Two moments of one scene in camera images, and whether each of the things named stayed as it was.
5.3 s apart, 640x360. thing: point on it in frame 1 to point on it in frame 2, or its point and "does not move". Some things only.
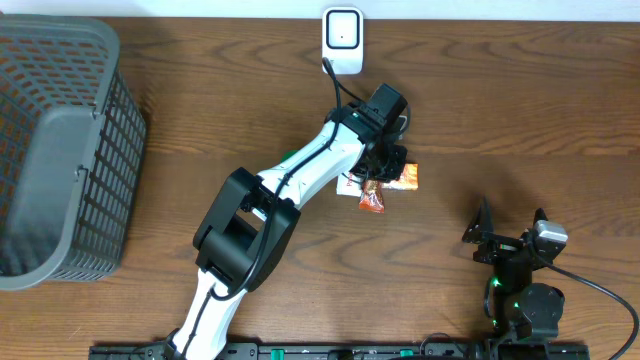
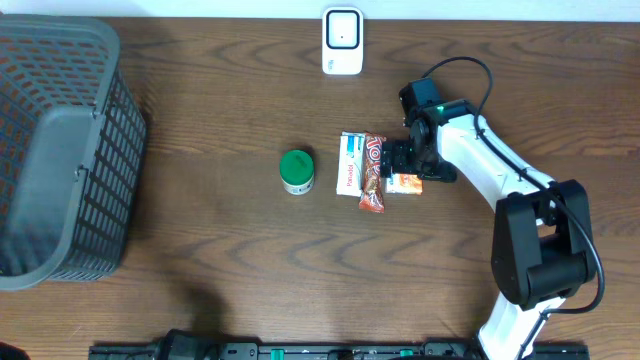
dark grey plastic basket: x=72 y=140 does not move
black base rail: x=378 y=351 does not move
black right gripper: x=500 y=246 to x=441 y=169
